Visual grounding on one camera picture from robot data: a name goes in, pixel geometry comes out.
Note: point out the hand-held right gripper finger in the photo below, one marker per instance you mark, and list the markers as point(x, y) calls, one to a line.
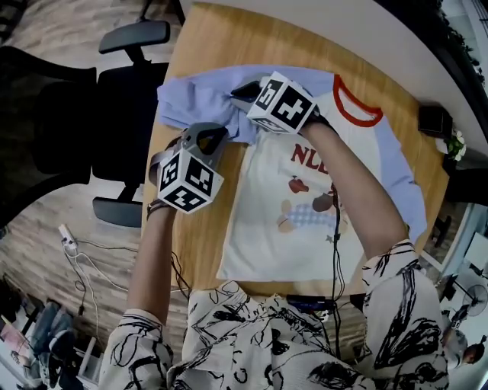
point(244, 106)
point(249, 90)

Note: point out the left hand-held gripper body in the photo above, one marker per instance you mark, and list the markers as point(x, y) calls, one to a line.
point(187, 179)

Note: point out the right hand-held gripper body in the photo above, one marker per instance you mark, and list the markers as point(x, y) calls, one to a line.
point(286, 106)

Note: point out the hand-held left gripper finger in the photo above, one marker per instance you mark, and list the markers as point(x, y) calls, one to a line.
point(198, 127)
point(219, 156)

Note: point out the white t-shirt with lavender sleeves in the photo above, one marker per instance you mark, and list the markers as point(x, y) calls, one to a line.
point(286, 236)

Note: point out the person's right forearm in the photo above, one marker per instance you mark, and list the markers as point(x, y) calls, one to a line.
point(354, 183)

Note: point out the person's left forearm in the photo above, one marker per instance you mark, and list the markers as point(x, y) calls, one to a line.
point(152, 266)

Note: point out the dark wrist band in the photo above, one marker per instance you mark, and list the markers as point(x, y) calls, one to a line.
point(154, 207)

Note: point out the white power strip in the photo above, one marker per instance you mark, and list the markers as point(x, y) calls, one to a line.
point(68, 238)

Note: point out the black mesh office chair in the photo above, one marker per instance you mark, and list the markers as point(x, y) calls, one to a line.
point(57, 125)

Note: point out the black pen holder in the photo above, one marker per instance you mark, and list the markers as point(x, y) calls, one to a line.
point(434, 120)

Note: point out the black screen device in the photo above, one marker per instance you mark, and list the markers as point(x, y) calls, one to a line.
point(305, 302)

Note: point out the white potted flower plant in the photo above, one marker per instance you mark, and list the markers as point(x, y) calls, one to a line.
point(453, 144)

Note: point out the person's white black-patterned dress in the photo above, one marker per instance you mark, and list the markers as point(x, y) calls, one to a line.
point(267, 343)

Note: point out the dark grey equipment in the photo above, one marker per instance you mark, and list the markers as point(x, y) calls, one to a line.
point(57, 335)

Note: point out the black standing fan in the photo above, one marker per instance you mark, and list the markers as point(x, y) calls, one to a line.
point(474, 301)

